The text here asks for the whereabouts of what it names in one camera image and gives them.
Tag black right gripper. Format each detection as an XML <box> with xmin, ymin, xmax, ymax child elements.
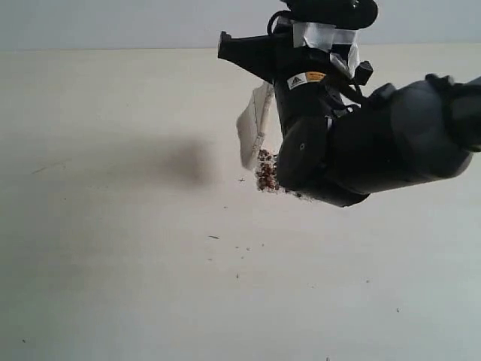
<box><xmin>217</xmin><ymin>20</ymin><xmax>338</xmax><ymax>89</ymax></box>

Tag white paint brush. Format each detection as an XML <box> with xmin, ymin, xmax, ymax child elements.
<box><xmin>236</xmin><ymin>82</ymin><xmax>274</xmax><ymax>171</ymax></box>

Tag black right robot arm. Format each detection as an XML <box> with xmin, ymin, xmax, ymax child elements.
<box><xmin>218</xmin><ymin>17</ymin><xmax>480</xmax><ymax>208</ymax></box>

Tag scattered rice and brown pellets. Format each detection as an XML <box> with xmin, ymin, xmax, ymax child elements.
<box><xmin>255</xmin><ymin>149</ymin><xmax>321</xmax><ymax>202</ymax></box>

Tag right wrist camera with tape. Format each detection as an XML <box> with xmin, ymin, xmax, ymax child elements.
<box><xmin>285</xmin><ymin>0</ymin><xmax>378</xmax><ymax>78</ymax></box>

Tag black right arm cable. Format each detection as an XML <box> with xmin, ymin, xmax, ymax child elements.
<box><xmin>266</xmin><ymin>10</ymin><xmax>375</xmax><ymax>108</ymax></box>

